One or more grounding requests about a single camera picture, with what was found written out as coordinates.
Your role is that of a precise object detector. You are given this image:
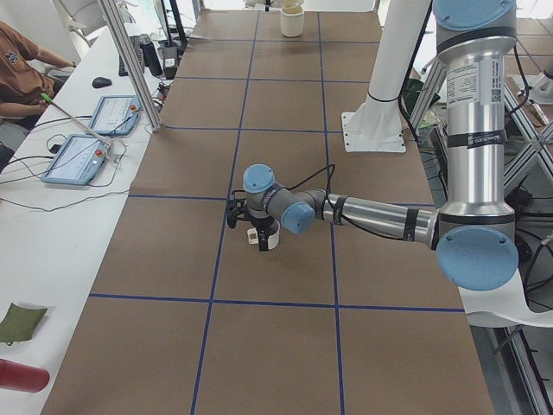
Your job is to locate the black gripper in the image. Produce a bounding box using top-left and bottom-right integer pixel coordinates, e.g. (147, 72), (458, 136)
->
(250, 216), (279, 238)

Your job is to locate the white ribbed mug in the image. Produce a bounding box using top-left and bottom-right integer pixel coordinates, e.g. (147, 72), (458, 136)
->
(247, 221), (280, 252)

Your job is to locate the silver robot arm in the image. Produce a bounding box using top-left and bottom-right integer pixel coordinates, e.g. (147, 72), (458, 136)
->
(227, 1), (518, 291)

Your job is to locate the far blue teach pendant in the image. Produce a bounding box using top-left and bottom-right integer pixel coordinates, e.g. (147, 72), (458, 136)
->
(89, 95), (142, 137)

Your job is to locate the blue teach pendant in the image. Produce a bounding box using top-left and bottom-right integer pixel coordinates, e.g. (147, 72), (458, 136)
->
(89, 95), (142, 137)
(41, 135), (108, 186)

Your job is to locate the near blue teach pendant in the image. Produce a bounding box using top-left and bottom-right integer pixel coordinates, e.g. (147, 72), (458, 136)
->
(41, 135), (108, 186)

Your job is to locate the black water bottle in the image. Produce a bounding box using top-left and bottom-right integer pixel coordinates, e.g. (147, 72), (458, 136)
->
(141, 39), (162, 77)

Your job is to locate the cream plastic bin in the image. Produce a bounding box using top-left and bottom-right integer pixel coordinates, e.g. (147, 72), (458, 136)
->
(280, 4), (304, 38)

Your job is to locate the black computer mouse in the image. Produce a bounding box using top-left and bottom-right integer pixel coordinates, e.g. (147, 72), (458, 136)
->
(92, 77), (112, 89)

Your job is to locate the metal stick green tip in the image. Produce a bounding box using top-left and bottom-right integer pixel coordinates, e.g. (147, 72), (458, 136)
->
(41, 93), (111, 147)

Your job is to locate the green cloth pouch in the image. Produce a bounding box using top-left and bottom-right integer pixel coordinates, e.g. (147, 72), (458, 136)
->
(1, 303), (48, 346)

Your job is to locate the person in brown shirt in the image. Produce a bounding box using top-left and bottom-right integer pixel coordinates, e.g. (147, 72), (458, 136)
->
(1, 22), (76, 129)

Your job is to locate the red cylinder bottle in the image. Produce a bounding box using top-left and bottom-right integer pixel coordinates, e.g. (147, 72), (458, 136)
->
(1, 359), (50, 393)

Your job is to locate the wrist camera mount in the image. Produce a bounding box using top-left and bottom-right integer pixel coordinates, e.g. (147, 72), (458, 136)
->
(226, 195), (251, 229)

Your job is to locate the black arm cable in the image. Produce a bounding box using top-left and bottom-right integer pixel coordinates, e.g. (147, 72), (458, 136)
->
(288, 163), (407, 239)

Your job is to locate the white camera stand pedestal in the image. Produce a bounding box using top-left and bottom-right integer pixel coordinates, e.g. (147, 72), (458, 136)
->
(341, 0), (431, 153)

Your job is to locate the aluminium frame post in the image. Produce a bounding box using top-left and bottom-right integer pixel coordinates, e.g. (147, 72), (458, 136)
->
(99, 0), (162, 132)

